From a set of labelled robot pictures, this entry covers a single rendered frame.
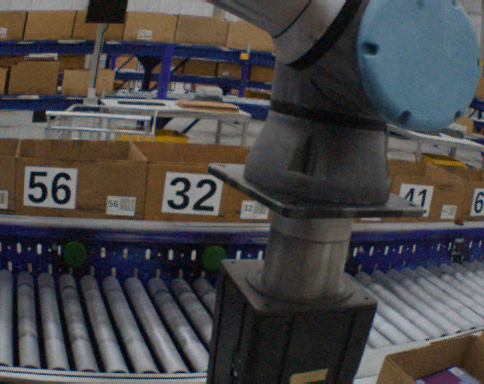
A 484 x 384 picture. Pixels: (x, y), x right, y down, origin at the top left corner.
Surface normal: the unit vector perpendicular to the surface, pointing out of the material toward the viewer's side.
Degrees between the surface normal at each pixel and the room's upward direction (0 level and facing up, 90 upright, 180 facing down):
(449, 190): 91
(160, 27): 88
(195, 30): 90
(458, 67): 90
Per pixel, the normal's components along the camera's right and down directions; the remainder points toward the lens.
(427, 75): 0.27, 0.27
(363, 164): 0.43, -0.10
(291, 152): -0.47, -0.24
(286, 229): -0.69, 0.06
